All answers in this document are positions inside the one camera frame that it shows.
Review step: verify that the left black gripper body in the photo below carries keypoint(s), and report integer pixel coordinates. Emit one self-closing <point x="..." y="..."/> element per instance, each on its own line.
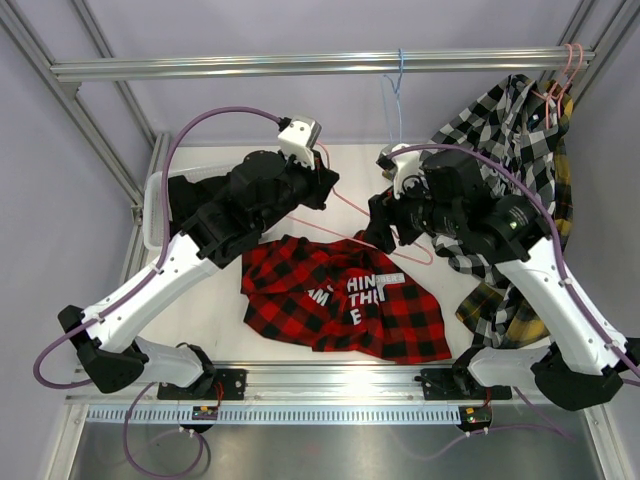
<point x="301" y="186"/>

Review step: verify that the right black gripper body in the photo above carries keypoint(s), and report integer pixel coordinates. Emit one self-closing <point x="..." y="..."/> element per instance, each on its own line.
<point x="408" y="212"/>

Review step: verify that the pink wire hanger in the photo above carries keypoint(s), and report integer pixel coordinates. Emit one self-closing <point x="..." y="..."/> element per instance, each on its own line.
<point x="346" y="211"/>
<point x="575" y="64"/>
<point x="554" y="94"/>

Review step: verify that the red black plaid shirt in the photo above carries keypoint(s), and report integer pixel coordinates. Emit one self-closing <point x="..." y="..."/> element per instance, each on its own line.
<point x="338" y="297"/>

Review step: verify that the black polo shirt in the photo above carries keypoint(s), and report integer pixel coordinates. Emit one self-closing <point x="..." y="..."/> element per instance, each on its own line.
<point x="186" y="197"/>

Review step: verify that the white plastic basket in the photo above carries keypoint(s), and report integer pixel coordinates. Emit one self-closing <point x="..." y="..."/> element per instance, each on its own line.
<point x="152" y="215"/>

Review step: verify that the light blue wire hanger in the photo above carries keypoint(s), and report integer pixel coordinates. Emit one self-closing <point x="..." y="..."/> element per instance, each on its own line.
<point x="394" y="85"/>

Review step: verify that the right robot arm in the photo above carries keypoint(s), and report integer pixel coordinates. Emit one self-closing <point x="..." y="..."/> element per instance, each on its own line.
<point x="515" y="270"/>

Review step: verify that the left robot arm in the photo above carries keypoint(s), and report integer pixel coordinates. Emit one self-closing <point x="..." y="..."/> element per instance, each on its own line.
<point x="216" y="220"/>

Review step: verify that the yellow plaid shirt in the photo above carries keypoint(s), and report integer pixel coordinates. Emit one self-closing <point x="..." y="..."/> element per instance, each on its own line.
<point x="489" y="185"/>

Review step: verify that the grey white plaid shirt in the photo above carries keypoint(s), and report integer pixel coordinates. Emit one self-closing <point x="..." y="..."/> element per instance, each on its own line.
<point x="514" y="125"/>

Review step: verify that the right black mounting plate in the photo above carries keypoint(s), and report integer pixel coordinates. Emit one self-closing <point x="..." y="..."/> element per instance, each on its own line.
<point x="439" y="384"/>

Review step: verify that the black mounting plate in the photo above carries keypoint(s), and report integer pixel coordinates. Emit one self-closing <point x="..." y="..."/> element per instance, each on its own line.
<point x="439" y="384"/>
<point x="220" y="383"/>

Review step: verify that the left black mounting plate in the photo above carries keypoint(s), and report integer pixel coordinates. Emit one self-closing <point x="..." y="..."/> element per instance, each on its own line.
<point x="220" y="383"/>

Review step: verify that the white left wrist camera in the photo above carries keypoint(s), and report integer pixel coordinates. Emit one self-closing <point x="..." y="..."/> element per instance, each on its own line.
<point x="297" y="138"/>

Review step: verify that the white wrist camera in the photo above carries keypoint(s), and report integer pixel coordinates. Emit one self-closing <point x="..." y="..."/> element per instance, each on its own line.
<point x="399" y="168"/>
<point x="297" y="138"/>

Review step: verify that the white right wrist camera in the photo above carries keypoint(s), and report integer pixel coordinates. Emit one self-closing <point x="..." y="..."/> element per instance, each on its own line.
<point x="399" y="168"/>

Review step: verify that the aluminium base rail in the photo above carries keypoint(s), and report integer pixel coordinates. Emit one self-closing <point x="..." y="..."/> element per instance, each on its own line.
<point x="357" y="382"/>

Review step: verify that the aluminium hanging rail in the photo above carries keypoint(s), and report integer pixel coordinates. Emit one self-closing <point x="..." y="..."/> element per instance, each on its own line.
<point x="350" y="63"/>

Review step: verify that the right aluminium frame post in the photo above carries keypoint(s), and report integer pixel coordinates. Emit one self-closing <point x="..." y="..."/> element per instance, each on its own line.
<point x="604" y="27"/>

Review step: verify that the aluminium frame post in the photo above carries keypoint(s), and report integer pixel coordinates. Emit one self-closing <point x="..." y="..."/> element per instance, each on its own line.
<point x="23" y="35"/>
<point x="604" y="27"/>

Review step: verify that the white slotted cable duct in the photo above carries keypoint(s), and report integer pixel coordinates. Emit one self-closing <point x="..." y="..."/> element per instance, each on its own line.
<point x="277" y="415"/>

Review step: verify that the left aluminium frame post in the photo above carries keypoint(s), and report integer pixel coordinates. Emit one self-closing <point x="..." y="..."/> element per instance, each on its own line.
<point x="23" y="35"/>

